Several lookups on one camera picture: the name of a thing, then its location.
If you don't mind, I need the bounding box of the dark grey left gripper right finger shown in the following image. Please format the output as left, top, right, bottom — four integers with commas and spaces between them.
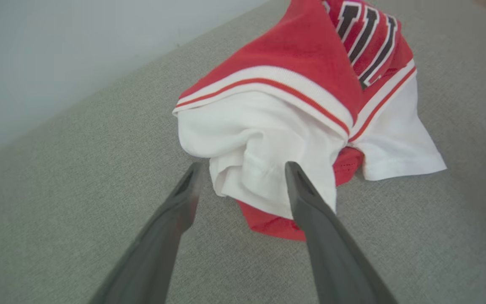
284, 162, 398, 304

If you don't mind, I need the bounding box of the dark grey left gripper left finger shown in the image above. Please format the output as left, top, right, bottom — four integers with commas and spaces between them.
89, 162, 204, 304

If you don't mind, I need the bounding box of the grey fabric sofa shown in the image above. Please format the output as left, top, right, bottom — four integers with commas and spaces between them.
0, 0, 486, 304

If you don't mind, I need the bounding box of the red white basketball jersey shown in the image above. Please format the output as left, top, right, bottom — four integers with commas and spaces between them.
172, 0, 447, 242

